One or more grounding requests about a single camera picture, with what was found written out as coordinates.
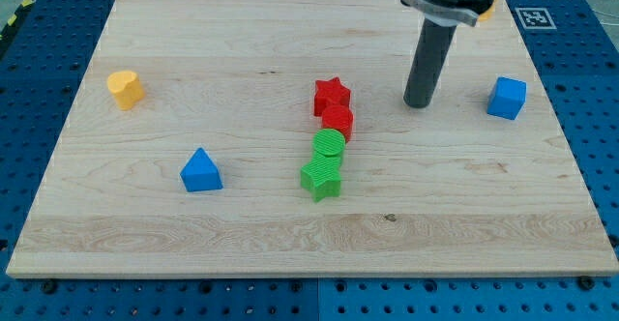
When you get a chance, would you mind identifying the red star block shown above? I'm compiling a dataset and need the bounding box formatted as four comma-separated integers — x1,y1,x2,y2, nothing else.
313,76,351,117

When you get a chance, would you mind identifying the blue triangular prism block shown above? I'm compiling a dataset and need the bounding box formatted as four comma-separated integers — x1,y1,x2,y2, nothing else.
180,148,223,192

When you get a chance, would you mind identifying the black screw front right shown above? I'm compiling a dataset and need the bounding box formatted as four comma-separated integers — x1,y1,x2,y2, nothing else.
576,276,596,291

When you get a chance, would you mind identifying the black screw front left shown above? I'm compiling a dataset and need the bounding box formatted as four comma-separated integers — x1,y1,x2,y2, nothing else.
40,279,58,295

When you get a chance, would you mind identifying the green cylinder block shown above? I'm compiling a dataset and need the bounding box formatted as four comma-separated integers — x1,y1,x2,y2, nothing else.
312,129,346,165

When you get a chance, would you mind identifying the yellow block behind arm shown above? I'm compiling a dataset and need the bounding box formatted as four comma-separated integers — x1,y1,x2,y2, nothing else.
478,0,497,22

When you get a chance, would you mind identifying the black screw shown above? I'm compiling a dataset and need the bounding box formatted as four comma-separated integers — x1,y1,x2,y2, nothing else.
40,279,58,295
576,276,596,291

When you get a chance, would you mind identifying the blue cube block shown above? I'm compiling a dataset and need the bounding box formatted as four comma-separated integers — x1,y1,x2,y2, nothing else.
486,76,527,120

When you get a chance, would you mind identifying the yellow heart block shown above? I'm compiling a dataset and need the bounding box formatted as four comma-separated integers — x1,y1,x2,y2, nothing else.
106,71,145,110

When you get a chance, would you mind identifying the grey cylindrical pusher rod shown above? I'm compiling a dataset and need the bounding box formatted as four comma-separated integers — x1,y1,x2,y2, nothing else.
403,18,457,108

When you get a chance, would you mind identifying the light wooden board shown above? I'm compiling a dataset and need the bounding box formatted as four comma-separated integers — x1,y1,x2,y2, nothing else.
7,0,618,279

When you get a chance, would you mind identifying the white fiducial marker tag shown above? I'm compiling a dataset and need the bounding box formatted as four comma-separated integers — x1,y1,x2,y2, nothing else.
516,7,556,30

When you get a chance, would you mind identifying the green star block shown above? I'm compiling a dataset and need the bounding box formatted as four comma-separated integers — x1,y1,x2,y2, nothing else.
300,152,342,202

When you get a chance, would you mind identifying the red cylinder block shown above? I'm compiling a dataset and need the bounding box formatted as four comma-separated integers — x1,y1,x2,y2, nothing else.
321,105,354,143

